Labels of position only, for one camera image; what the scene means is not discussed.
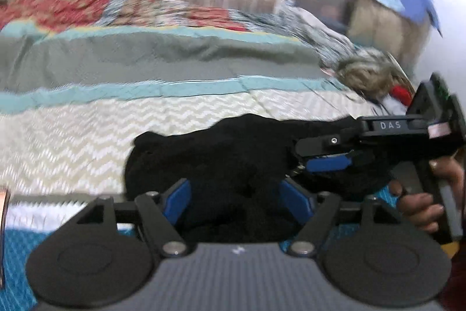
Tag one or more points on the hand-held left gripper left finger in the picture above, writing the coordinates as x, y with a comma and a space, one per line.
178, 198

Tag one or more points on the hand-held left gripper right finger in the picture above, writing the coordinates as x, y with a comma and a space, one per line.
295, 201

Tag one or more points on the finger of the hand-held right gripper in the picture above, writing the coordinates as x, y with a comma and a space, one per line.
327, 144
327, 164

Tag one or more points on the black pants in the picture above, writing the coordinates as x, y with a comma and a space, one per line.
236, 165

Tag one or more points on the person's right hand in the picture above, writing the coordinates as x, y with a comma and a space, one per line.
418, 210

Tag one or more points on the red cloth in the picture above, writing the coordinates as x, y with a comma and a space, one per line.
402, 94

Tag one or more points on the olive brown clothes pile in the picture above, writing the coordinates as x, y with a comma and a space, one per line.
367, 72

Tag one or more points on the patterned teal beige bedsheet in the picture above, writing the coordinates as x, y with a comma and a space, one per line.
109, 136

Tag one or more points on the beige covered stand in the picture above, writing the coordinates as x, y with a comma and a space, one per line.
386, 30

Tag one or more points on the grey floral blanket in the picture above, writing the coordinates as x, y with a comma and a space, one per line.
313, 30

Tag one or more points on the smartphone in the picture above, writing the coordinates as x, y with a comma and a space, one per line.
3, 238

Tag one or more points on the red floral quilt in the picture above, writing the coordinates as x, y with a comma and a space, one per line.
72, 10

